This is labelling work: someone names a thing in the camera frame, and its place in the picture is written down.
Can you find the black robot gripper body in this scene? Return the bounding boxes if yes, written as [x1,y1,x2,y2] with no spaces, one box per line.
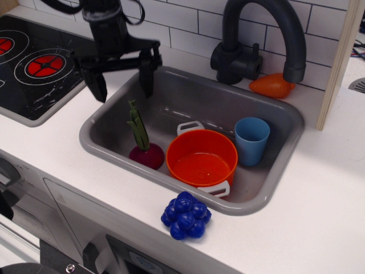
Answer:
[70,5,162,73]

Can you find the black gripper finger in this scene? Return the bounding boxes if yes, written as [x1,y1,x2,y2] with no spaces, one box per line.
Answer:
[138,50,160,98]
[74,58,107,103]

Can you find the purple toy beet green stalks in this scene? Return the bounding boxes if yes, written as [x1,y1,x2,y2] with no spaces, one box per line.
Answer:
[127,99,165,171]

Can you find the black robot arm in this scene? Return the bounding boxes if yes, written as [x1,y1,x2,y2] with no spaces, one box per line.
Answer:
[45,1,162,102]

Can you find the grey plastic sink basin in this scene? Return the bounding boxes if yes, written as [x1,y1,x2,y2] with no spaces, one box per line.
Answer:
[79,67,305,216]

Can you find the black toy stove top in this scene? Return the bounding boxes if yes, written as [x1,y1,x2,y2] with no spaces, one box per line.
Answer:
[1,15,93,127]

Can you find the dark grey toy faucet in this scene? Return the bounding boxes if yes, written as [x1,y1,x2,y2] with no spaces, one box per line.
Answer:
[210,1,307,84]

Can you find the blue plastic cup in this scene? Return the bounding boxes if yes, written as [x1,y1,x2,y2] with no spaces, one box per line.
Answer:
[234,117,270,167]

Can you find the orange toy carrot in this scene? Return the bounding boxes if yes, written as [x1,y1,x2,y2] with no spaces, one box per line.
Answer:
[249,73,295,99]

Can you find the white toy kitchen cabinet front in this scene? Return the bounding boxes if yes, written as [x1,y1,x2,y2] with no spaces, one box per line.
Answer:
[1,153,233,273]

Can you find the blue toy grape bunch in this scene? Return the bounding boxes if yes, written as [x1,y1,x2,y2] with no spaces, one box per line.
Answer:
[161,191,212,240]

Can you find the light wooden side panel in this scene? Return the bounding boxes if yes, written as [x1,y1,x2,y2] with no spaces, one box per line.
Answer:
[315,0,364,131]

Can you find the grey round drain grate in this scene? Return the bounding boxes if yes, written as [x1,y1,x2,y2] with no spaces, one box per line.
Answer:
[348,78,365,94]

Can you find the orange toy pot white handles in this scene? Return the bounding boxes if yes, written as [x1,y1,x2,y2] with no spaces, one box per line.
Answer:
[166,120,238,198]

